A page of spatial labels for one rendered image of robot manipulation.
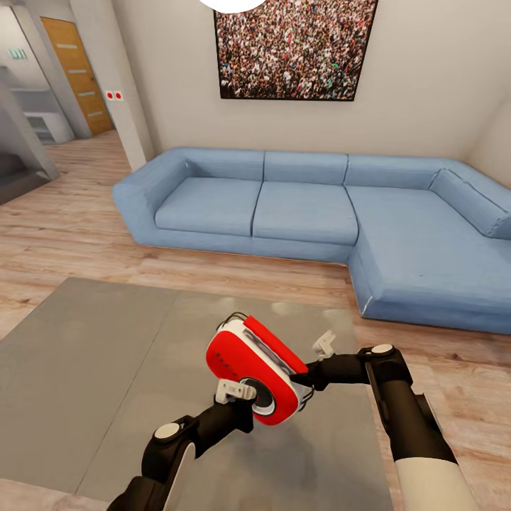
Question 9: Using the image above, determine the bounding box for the radio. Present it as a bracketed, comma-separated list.
[206, 316, 311, 425]

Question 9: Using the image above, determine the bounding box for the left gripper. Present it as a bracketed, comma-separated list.
[204, 396, 258, 443]

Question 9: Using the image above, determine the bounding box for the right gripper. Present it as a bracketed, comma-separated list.
[290, 353, 353, 391]

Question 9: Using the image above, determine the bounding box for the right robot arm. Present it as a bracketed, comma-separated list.
[290, 330, 482, 511]

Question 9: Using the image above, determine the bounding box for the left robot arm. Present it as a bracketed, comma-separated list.
[107, 378, 258, 511]

